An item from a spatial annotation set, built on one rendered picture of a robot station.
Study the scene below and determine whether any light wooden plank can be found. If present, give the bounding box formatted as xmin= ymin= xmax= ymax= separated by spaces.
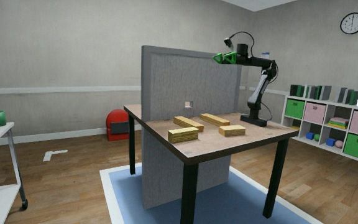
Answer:
xmin=200 ymin=114 xmax=230 ymax=127
xmin=173 ymin=116 xmax=204 ymax=132

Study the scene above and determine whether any light wood offcut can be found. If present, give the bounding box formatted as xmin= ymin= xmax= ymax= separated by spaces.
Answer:
xmin=218 ymin=125 xmax=246 ymax=136

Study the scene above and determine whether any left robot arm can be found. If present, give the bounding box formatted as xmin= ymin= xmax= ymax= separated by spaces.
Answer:
xmin=236 ymin=44 xmax=277 ymax=123

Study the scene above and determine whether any grey panel wall with slot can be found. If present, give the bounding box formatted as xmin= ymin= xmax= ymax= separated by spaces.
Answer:
xmin=141 ymin=45 xmax=242 ymax=211

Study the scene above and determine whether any yellow wooden block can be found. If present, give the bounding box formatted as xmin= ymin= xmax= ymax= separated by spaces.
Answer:
xmin=168 ymin=127 xmax=199 ymax=143

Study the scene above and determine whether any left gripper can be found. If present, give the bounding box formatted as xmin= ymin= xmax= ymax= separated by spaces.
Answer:
xmin=213 ymin=43 xmax=240 ymax=65

